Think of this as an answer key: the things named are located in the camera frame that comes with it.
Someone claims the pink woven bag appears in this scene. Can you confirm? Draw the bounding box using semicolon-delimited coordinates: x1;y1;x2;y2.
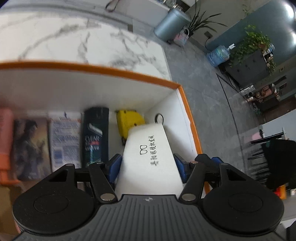
173;26;190;46

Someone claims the leafy green potted plant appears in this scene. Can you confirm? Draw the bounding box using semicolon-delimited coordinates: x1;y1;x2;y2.
229;24;277;75

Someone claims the grey metal trash bin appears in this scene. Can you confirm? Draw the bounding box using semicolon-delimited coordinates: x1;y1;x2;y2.
154;8;191;43

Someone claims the black cloth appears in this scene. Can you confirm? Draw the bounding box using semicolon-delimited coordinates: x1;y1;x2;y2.
263;138;296;191

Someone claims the black shampoo bottle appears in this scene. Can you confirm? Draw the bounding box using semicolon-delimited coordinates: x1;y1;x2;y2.
81;106;110;168

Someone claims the white marble television cabinet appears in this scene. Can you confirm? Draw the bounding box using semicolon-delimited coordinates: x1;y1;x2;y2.
111;0;173;27

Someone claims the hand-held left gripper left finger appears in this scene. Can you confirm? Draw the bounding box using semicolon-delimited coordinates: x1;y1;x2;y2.
44;153;123;202

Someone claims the pink lotion bottle orange cap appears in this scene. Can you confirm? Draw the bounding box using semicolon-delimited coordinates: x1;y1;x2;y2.
0;158;20;184

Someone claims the long-leaf potted plant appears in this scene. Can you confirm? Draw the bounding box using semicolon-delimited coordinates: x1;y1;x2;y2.
185;0;228;38

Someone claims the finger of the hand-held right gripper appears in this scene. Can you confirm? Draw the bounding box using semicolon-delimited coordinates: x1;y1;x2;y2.
195;153;224;172

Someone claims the dark cabinet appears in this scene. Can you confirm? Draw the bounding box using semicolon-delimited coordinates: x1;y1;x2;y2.
221;49;269;88

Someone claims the long white box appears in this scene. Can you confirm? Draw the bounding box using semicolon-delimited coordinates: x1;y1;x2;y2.
115;123;184;196

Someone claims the blue water jug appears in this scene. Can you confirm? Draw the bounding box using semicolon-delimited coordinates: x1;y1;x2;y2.
206;43;235;68

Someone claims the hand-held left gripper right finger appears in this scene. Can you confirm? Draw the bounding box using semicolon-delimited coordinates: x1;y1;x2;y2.
173;153;248;202

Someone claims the pink tumbler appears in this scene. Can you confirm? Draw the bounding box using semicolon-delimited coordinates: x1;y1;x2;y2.
0;108;14;159

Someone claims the orange cardboard box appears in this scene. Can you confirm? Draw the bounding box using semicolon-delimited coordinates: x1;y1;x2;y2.
0;61;204;195

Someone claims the figure print card box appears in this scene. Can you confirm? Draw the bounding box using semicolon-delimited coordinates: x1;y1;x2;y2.
12;118;51;181

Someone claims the white lotion tube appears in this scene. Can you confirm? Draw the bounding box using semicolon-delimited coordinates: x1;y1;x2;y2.
48;111;82;172

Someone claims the yellow tape measure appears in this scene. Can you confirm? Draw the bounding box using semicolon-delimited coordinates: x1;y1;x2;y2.
115;109;146;146

